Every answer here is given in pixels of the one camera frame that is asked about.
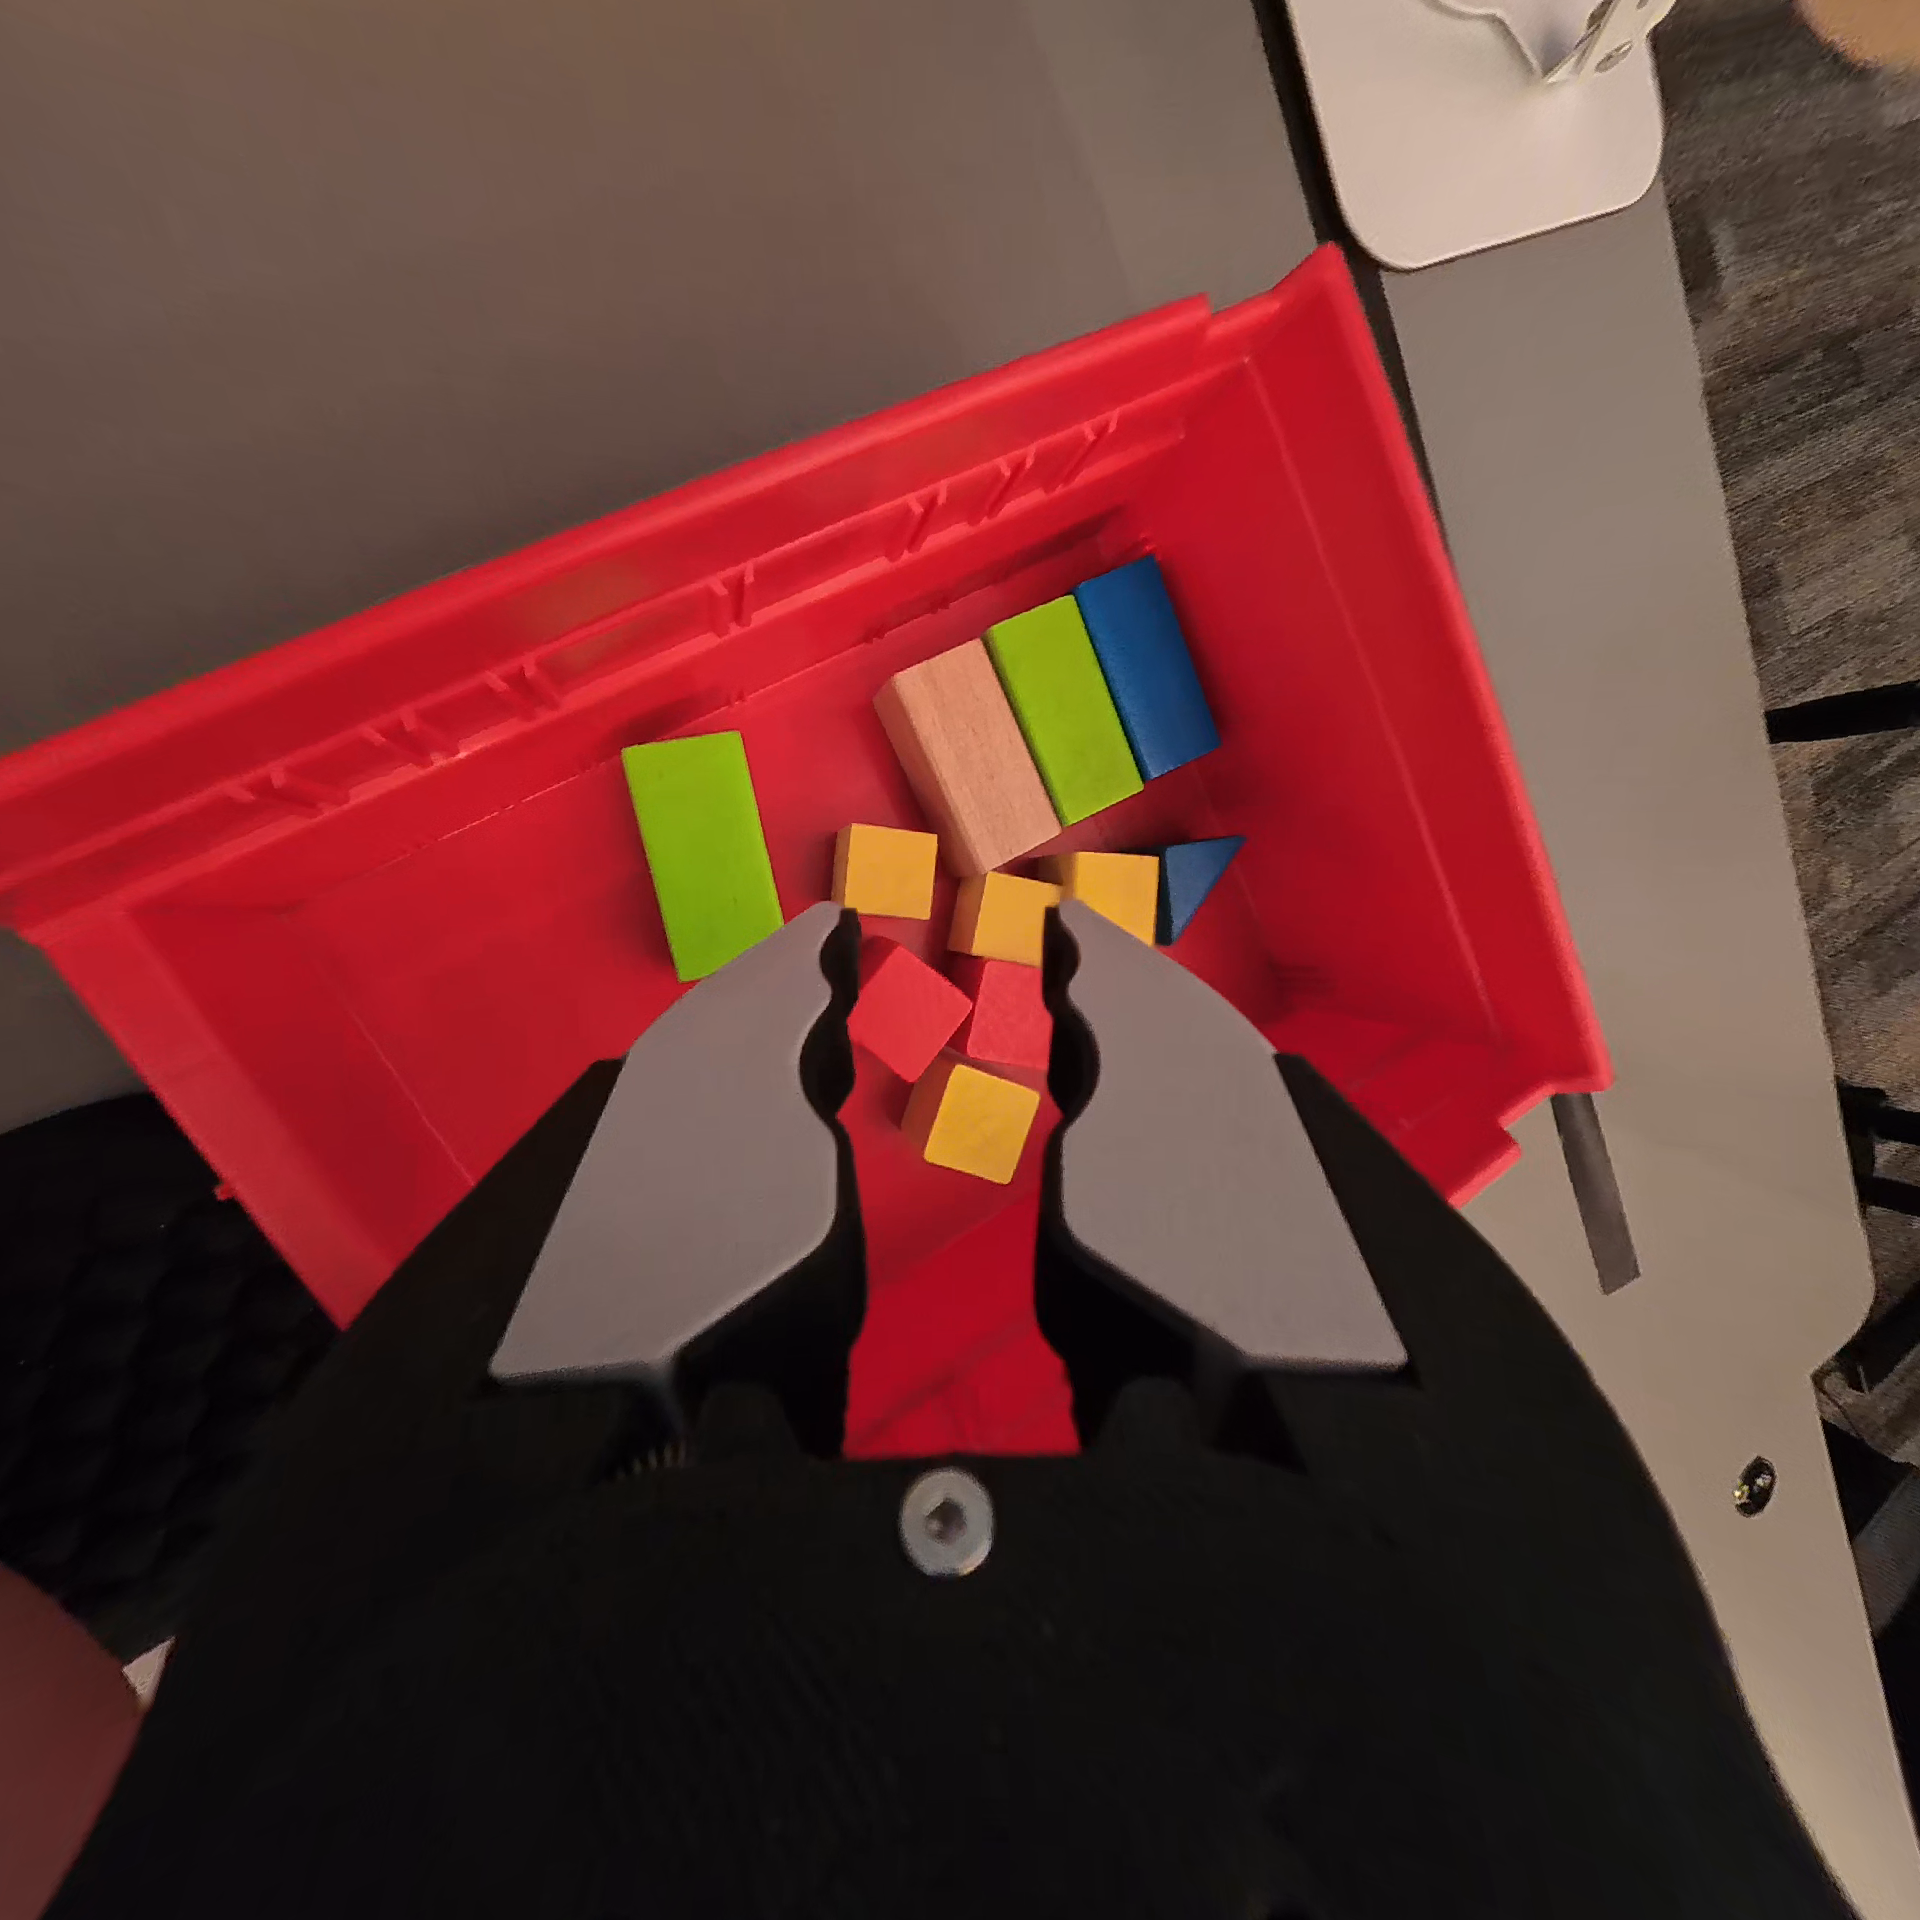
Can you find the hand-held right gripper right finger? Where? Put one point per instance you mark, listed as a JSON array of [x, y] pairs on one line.
[[1217, 1185]]

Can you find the black office chair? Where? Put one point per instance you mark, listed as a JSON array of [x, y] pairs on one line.
[[1884, 1348]]

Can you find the blue rectangular wooden block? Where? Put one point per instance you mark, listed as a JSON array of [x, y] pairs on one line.
[[1147, 667]]

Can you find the small blue triangle block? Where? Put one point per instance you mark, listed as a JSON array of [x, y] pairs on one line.
[[1191, 886]]

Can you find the orange wooden cube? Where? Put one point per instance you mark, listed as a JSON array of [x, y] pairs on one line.
[[1118, 890], [885, 868], [976, 1124], [1003, 916]]

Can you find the person's right forearm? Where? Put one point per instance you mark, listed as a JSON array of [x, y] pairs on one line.
[[54, 1754]]

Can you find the red wooden cube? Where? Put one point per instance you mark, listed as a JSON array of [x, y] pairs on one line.
[[907, 1010], [1008, 1021]]

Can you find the beige long wooden block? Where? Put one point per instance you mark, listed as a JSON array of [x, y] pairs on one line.
[[967, 759]]

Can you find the round table grommet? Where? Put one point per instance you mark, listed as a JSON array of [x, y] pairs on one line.
[[1755, 1484]]

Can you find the clear glass dish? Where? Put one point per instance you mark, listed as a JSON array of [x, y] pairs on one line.
[[1590, 38]]

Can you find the green wooden block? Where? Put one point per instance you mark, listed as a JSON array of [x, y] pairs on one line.
[[1065, 712], [702, 853]]

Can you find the black metal leg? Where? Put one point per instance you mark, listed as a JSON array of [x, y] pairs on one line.
[[1843, 717]]

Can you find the red plastic bin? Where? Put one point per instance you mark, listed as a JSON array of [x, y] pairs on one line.
[[374, 976]]

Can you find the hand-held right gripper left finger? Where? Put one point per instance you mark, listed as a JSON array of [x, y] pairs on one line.
[[690, 1185]]

